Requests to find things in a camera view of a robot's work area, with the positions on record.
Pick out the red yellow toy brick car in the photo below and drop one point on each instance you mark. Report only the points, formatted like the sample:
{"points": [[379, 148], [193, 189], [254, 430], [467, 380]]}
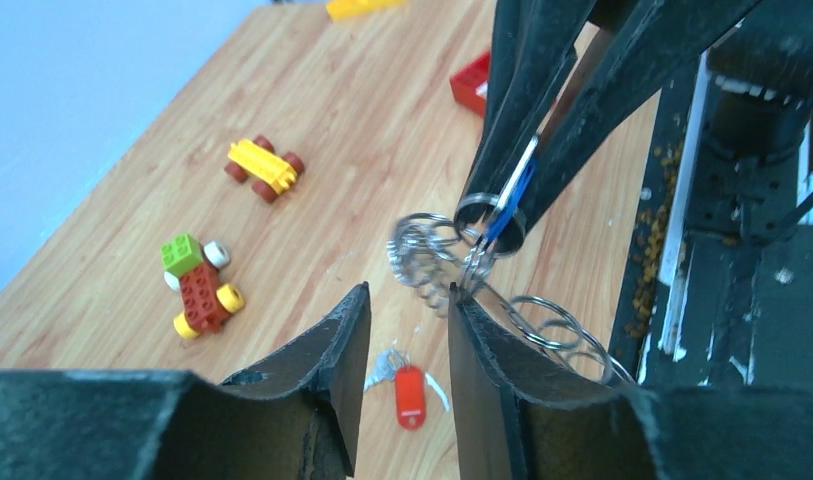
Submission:
{"points": [[192, 269]]}

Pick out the red window brick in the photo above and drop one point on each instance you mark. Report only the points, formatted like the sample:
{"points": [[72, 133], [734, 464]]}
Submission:
{"points": [[469, 85]]}

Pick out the yellow brown toy brick car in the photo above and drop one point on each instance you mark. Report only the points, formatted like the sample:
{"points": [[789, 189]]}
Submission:
{"points": [[271, 174]]}

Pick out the red key tag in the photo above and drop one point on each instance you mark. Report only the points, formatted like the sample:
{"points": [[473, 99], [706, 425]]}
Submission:
{"points": [[410, 383]]}

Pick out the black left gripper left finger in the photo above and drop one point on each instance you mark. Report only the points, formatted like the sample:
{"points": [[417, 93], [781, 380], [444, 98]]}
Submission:
{"points": [[295, 414]]}

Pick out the blue key tag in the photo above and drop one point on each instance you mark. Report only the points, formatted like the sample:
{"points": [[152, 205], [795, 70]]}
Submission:
{"points": [[507, 226]]}

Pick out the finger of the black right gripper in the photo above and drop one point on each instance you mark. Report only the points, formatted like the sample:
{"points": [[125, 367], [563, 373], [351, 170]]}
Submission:
{"points": [[532, 53], [657, 38]]}

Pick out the yellow triangular brick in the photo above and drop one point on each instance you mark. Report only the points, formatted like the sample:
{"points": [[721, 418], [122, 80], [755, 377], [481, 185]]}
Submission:
{"points": [[339, 10]]}

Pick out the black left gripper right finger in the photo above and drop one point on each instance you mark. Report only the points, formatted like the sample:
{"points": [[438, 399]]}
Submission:
{"points": [[519, 415]]}

